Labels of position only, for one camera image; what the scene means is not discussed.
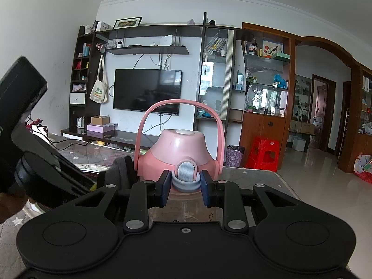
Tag dark brown door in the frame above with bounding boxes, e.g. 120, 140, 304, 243
342, 81, 353, 152

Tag low dark television stand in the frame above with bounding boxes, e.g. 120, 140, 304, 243
60, 128, 163, 154

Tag brown wooden shelf unit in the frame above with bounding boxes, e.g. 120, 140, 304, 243
339, 65, 372, 173

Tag black framed picture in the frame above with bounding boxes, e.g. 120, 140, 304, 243
113, 17, 142, 30

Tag dark framed glass shelf unit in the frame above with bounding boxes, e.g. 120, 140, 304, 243
194, 13, 243, 124

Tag pink lidded water bottle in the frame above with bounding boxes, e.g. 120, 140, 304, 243
134, 99, 250, 224

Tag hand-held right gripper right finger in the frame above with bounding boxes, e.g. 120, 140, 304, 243
201, 169, 304, 230

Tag wooden panel door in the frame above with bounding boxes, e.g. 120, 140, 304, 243
312, 74, 336, 152

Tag black flat screen television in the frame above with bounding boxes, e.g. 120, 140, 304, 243
113, 69, 183, 116

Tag person's left hand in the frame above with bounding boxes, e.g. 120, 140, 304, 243
0, 192, 30, 225

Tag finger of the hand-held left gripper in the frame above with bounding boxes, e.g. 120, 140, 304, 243
55, 154, 98, 201

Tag dark wall shelf unit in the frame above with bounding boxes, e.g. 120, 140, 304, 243
69, 23, 204, 140

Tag cardboard boxes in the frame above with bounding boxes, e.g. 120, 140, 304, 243
291, 120, 316, 136

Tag white storage bin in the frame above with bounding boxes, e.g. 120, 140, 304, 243
292, 137, 306, 152

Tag purple patterned wastebasket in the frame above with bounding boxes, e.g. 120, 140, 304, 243
226, 145, 245, 167

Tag metal folding rack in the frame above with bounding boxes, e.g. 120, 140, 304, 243
337, 107, 349, 163

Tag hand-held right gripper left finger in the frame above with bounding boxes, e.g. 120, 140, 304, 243
73, 170, 171, 230

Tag pink flat box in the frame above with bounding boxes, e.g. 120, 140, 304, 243
86, 123, 118, 133

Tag red plastic stool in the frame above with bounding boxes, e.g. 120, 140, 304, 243
246, 136, 281, 173

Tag brown wooden display cabinet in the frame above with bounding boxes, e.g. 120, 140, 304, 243
240, 22, 295, 170

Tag cream tote bag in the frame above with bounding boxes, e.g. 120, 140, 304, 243
89, 55, 109, 103

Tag colourful dotted bag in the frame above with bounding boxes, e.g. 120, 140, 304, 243
354, 153, 372, 184

